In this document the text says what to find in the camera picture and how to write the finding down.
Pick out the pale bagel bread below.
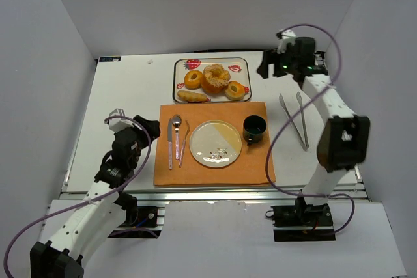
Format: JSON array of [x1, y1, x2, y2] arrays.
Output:
[[225, 81, 246, 101]]

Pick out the orange cloth placemat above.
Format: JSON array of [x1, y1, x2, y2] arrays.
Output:
[[154, 102, 275, 186]]

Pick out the large sugared crown bun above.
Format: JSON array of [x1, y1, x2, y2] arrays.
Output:
[[201, 64, 231, 94]]

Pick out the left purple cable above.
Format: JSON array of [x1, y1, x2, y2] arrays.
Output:
[[3, 115, 152, 278]]

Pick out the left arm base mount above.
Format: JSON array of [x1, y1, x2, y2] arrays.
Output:
[[109, 206, 165, 239]]

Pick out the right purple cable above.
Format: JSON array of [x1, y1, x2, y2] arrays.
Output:
[[265, 23, 356, 234]]

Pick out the twisted bread stick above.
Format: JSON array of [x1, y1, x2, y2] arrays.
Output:
[[177, 90, 210, 103]]

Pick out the pink handled spoon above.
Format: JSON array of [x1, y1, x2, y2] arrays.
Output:
[[172, 115, 182, 160]]

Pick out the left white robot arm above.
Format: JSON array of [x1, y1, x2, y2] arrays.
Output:
[[30, 109, 160, 277]]

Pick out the purple cable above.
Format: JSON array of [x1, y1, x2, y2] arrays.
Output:
[[3, 115, 152, 278], [265, 23, 356, 234]]

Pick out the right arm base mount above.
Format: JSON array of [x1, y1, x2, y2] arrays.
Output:
[[265, 204, 336, 242]]

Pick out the glazed ring donut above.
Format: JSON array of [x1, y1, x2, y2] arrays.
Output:
[[184, 70, 203, 90]]

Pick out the left corner blue label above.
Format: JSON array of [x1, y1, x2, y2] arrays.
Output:
[[98, 56, 121, 63]]

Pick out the pink handled fork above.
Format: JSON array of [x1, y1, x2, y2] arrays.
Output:
[[179, 120, 190, 168]]

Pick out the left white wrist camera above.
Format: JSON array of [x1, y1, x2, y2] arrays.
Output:
[[104, 108, 132, 133]]

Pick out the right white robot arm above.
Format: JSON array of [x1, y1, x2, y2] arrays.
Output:
[[274, 31, 371, 218]]

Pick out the cream two-tone plate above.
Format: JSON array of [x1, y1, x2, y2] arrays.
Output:
[[189, 120, 242, 169]]

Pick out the dark green mug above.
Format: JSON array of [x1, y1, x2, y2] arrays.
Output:
[[242, 115, 267, 146]]

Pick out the metal tongs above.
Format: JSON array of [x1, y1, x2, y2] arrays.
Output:
[[278, 92, 309, 152]]

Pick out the aluminium table frame rail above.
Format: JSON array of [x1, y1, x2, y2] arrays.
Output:
[[58, 50, 372, 207]]

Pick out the pink handled knife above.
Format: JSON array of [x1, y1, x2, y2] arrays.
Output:
[[167, 118, 173, 170]]

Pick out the strawberry pattern tray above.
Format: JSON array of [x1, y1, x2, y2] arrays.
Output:
[[172, 57, 252, 103]]

